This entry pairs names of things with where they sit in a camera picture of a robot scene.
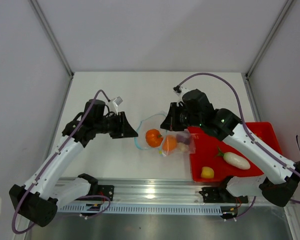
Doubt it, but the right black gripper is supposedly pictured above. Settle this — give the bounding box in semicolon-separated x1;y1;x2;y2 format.
160;102;203;132

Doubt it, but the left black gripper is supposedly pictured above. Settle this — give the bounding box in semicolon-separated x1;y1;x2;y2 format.
94;111;138;139

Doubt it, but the purple toy onion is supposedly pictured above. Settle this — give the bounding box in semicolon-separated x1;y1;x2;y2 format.
176;134;192;145

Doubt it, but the toy orange fruit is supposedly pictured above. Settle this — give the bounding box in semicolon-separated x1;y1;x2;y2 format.
162;135;178;153

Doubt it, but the clear zip top bag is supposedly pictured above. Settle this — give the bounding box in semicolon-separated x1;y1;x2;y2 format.
134;111;196;157

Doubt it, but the orange toy pumpkin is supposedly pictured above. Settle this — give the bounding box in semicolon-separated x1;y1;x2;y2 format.
145;128;163;148

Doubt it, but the white toy eggplant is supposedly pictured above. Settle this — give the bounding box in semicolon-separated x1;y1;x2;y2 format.
216;147;251;170

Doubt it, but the toy garlic bulb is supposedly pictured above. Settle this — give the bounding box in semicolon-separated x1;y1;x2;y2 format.
177;142;190;153

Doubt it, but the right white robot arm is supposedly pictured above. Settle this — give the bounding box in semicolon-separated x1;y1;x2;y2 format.
160;85;300;207

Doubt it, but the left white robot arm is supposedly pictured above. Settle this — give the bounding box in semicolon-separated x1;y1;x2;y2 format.
9;97;138;227

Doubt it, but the red plastic tray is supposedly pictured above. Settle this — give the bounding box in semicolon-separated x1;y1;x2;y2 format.
188;122;282;183

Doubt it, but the yellow toy pepper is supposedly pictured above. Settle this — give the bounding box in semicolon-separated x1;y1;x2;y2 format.
200;166;215;179

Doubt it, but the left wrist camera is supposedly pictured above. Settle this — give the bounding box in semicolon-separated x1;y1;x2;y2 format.
107;96;123;114

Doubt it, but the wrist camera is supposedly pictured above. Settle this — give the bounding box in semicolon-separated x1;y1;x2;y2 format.
107;96;123;114
173;85;190;102

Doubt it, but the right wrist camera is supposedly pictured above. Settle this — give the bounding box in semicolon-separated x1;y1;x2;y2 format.
173;85;190;102

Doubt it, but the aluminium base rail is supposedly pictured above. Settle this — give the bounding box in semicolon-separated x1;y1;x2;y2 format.
57;177;297;208

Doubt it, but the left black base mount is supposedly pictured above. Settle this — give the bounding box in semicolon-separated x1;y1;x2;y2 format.
88;185;115;201

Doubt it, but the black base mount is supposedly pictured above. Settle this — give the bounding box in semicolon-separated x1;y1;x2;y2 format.
88;185;115;201
198;186;249;204

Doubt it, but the white slotted cable duct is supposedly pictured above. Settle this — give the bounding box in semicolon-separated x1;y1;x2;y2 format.
58;202;223;216

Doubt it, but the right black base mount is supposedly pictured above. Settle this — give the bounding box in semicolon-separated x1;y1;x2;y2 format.
198;186;249;204

